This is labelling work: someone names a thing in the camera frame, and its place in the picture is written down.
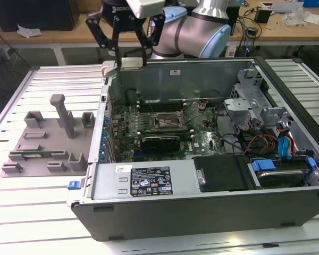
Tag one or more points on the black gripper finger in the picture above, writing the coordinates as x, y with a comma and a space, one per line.
94, 29
157, 29

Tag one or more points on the silver CPU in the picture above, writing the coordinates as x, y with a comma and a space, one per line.
131, 63

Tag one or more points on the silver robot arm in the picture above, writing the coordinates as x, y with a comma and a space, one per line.
194, 29

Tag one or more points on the CPU socket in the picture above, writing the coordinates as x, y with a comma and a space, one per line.
164, 116

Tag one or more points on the wooden desk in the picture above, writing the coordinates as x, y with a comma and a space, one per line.
69, 35

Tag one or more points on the pale grey case latch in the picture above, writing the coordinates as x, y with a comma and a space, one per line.
109, 67

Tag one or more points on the white certification sticker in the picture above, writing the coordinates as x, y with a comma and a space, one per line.
175, 72

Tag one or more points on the black computer tower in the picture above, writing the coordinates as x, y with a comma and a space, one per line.
34, 13

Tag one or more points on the crumpled white paper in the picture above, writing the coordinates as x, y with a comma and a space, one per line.
29, 31

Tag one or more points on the black RAM slot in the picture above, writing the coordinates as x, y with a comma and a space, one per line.
159, 106
159, 109
159, 101

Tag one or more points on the white plug adapter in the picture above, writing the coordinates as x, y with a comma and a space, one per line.
230, 51

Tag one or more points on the round coin cell battery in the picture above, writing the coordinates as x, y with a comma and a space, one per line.
202, 106

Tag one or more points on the small black device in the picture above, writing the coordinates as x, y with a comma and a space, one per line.
252, 30

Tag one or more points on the perforated metal drive cage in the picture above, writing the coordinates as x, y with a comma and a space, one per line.
235, 91

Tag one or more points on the grey plastic parts rack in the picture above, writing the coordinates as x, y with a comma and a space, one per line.
53, 132

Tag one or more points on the green motherboard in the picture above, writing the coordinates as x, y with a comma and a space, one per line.
202, 138

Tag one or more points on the black graphics card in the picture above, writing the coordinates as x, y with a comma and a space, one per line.
159, 147

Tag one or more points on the clear plastic packaging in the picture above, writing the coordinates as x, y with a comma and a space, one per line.
295, 17

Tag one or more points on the grey labelled power supply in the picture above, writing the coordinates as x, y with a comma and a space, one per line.
109, 183

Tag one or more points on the black plastic bay cover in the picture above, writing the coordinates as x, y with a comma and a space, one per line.
220, 172

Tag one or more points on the blue plastic clip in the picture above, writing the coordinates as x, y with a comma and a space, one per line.
74, 185

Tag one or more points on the blue box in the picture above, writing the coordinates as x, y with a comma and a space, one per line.
316, 2

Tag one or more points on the black and grey PC case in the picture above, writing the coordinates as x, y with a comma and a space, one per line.
175, 220

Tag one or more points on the hard disk in blue carrier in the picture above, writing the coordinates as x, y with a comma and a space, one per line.
279, 178

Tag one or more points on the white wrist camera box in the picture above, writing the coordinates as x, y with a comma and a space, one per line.
149, 9

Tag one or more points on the silver metal drive bracket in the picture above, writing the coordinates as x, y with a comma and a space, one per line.
236, 105

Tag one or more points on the silver metal bay bracket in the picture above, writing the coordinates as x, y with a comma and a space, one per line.
275, 114

